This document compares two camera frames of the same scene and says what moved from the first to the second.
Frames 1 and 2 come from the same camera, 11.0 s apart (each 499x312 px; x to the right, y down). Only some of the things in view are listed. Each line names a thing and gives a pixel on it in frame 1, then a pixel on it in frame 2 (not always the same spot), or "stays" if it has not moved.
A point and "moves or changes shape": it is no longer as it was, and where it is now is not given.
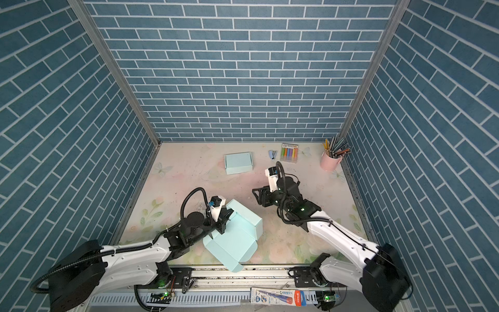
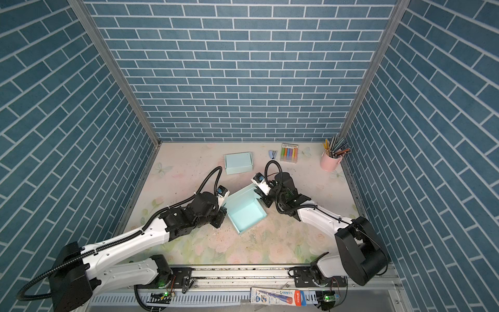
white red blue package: x=278 y=297 stays
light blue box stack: x=240 y=241 moves or changes shape
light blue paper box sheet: x=238 y=163 stays
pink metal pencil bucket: x=327 y=163 stays
